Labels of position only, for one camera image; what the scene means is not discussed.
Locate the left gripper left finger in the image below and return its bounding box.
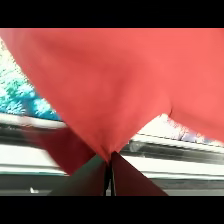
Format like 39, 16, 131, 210
47, 153, 110, 197

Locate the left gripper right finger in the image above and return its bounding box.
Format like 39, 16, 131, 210
110, 150, 169, 197

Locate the red T-shirt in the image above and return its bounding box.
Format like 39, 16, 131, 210
0, 27, 224, 176

